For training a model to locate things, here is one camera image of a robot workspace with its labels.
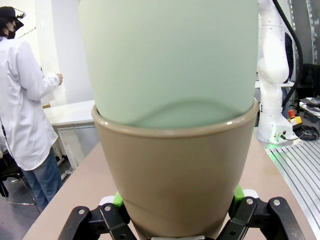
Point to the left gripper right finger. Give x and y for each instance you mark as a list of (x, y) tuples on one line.
[(255, 220)]

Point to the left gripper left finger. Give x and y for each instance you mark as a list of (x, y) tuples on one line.
[(110, 222)]

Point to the brown cup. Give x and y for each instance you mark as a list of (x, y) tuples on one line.
[(175, 170)]

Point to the green cup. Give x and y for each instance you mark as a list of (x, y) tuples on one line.
[(170, 62)]

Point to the person's right forearm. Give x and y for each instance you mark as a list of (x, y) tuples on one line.
[(45, 87)]

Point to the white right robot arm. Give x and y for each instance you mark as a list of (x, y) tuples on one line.
[(271, 75)]

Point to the person's right hand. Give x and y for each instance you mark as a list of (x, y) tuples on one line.
[(59, 78)]

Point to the yellow emergency stop button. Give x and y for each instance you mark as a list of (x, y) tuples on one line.
[(293, 120)]

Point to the white side table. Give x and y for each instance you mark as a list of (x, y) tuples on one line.
[(72, 115)]

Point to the black chair with metal legs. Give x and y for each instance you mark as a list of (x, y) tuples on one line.
[(7, 170)]

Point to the black flat device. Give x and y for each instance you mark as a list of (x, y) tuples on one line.
[(311, 102)]

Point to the person in white shirt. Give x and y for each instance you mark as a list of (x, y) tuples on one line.
[(20, 100)]

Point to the slotted aluminium base plate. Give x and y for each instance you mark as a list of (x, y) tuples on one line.
[(300, 170)]

